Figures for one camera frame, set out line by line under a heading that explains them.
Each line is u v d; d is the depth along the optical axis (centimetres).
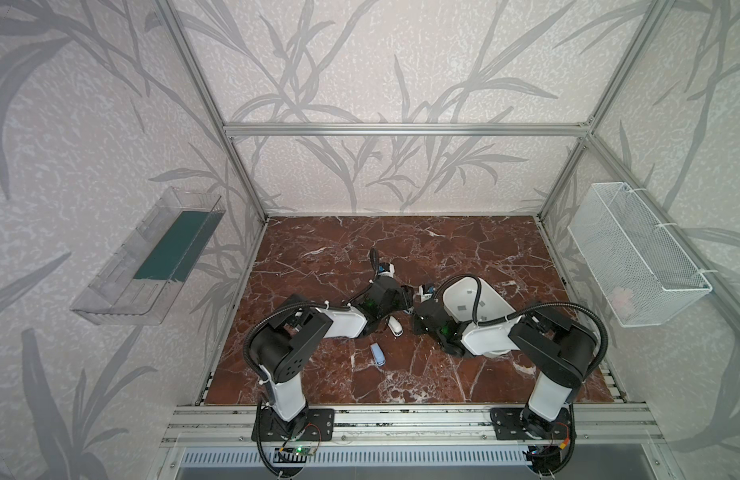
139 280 64
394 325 88
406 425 75
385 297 72
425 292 84
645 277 62
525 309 52
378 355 83
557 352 47
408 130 182
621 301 72
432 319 71
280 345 49
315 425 73
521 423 74
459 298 94
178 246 66
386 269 85
